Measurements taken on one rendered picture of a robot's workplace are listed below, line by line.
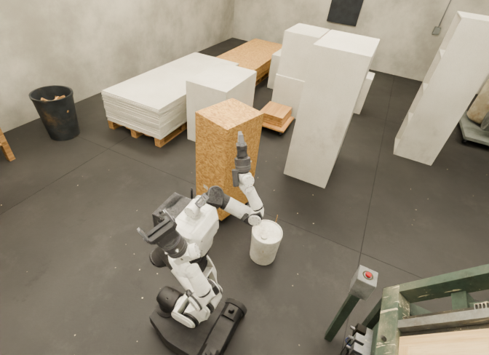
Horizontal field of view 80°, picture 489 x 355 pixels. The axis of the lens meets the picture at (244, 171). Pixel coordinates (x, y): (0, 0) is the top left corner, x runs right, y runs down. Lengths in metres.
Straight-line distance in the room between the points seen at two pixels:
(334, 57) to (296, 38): 1.97
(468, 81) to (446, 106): 0.39
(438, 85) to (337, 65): 1.98
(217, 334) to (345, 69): 2.75
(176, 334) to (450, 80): 4.48
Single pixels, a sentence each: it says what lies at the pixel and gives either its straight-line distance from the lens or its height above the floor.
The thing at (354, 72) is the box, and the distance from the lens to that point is 3.38.
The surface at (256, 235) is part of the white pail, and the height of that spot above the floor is 0.36.
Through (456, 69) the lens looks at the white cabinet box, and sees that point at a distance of 4.95.
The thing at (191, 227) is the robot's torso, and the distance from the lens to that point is 1.53.
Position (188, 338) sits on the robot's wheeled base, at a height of 0.17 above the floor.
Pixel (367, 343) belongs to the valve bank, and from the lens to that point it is 2.13.
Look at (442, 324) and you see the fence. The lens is 1.95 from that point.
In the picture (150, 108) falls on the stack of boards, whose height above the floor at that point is 0.61.
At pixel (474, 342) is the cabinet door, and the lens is 1.85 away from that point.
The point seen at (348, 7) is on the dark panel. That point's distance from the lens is 9.23.
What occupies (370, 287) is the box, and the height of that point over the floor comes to 0.90.
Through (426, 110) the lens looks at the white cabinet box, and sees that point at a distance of 5.10.
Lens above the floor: 2.53
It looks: 38 degrees down
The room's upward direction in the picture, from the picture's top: 7 degrees clockwise
